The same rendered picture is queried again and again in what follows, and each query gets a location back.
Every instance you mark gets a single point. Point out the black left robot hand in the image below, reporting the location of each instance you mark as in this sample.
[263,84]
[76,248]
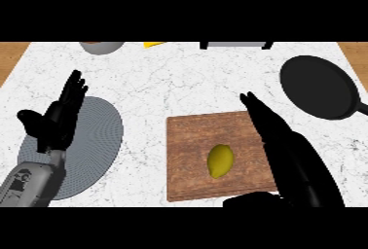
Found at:
[58,116]

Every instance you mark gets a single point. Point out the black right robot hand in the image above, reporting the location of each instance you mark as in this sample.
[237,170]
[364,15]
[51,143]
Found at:
[291,162]

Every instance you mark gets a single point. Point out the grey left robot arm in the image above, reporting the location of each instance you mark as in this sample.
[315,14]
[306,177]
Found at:
[30,181]

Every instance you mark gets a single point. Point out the yellow lemon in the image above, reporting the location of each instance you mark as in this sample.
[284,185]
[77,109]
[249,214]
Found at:
[220,161]

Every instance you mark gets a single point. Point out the brown wooden cutting board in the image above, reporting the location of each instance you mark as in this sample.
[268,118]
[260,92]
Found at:
[201,146]

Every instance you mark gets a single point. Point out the black frying pan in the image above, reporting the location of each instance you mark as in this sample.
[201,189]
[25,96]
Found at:
[318,87]

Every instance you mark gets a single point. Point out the grey round placemat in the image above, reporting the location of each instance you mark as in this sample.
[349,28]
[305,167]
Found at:
[89,142]

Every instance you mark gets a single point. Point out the grey bowl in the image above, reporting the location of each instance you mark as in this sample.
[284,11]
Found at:
[101,47]

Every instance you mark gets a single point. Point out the yellow wedge-shaped object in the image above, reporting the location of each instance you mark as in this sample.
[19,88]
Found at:
[152,44]

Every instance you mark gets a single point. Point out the grey appliance with black legs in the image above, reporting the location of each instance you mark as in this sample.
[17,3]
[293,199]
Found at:
[235,44]

